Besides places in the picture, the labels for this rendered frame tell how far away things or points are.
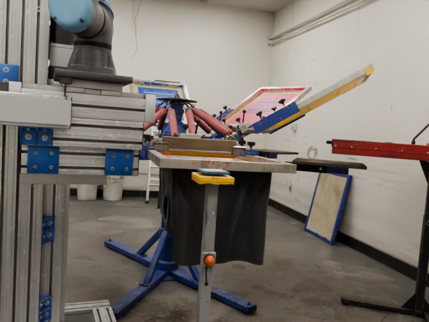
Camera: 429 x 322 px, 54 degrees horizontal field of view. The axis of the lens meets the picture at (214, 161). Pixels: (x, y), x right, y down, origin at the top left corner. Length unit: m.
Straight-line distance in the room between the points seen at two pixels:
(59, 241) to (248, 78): 5.45
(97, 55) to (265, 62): 5.65
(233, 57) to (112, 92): 5.44
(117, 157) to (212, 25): 5.44
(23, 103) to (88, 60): 0.25
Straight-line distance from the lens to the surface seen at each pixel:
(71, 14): 1.25
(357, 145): 2.70
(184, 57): 6.53
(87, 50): 1.37
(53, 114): 1.22
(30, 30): 1.55
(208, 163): 1.68
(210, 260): 1.52
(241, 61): 6.75
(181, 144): 2.25
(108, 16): 1.40
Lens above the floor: 1.12
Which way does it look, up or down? 4 degrees down
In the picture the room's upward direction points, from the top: 4 degrees clockwise
